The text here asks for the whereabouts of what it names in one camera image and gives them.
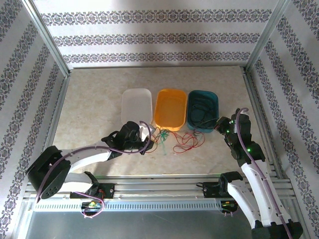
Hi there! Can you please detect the aluminium frame post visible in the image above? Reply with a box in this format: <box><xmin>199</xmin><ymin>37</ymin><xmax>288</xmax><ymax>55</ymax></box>
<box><xmin>21</xmin><ymin>0</ymin><xmax>72</xmax><ymax>77</ymax></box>
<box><xmin>245</xmin><ymin>0</ymin><xmax>294</xmax><ymax>73</ymax></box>

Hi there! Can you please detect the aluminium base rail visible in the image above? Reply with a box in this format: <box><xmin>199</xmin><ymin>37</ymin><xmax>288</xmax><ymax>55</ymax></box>
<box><xmin>23</xmin><ymin>174</ymin><xmax>292</xmax><ymax>200</ymax></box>

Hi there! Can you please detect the grey metal sheet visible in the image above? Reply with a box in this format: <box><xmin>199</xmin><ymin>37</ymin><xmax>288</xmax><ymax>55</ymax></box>
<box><xmin>23</xmin><ymin>210</ymin><xmax>257</xmax><ymax>239</ymax></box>

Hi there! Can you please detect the thin black cable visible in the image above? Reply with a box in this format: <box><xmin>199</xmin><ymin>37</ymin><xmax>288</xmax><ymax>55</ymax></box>
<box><xmin>190</xmin><ymin>98</ymin><xmax>218</xmax><ymax>130</ymax></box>

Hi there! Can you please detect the thin red cable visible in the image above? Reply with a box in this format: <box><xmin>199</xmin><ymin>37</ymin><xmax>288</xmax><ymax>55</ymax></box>
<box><xmin>147</xmin><ymin>130</ymin><xmax>205</xmax><ymax>155</ymax></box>

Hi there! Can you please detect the white plastic bin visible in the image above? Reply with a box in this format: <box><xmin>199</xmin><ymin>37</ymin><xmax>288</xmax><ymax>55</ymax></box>
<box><xmin>121</xmin><ymin>88</ymin><xmax>153</xmax><ymax>129</ymax></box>

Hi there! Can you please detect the thin green cable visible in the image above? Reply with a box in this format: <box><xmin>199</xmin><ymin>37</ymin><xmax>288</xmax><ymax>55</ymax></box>
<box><xmin>158</xmin><ymin>129</ymin><xmax>170</xmax><ymax>155</ymax></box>

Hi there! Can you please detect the orange plastic bin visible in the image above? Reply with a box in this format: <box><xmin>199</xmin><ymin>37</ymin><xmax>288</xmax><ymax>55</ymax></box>
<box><xmin>153</xmin><ymin>89</ymin><xmax>188</xmax><ymax>132</ymax></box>

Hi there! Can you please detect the teal plastic bin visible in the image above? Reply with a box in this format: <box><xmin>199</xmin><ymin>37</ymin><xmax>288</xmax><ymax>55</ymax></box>
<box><xmin>186</xmin><ymin>90</ymin><xmax>219</xmax><ymax>134</ymax></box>

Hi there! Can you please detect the aluminium side rail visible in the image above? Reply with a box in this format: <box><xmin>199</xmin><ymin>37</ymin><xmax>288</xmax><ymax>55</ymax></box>
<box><xmin>32</xmin><ymin>74</ymin><xmax>72</xmax><ymax>180</ymax></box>
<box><xmin>240</xmin><ymin>66</ymin><xmax>294</xmax><ymax>185</ymax></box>

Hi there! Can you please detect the slotted grey cable duct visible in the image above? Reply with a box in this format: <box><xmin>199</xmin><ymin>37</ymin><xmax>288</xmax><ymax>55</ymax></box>
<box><xmin>32</xmin><ymin>200</ymin><xmax>225</xmax><ymax>212</ymax></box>

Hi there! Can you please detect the small circuit board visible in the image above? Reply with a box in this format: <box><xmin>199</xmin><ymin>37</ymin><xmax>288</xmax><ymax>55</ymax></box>
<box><xmin>81</xmin><ymin>201</ymin><xmax>103</xmax><ymax>212</ymax></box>
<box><xmin>220</xmin><ymin>200</ymin><xmax>239</xmax><ymax>212</ymax></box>

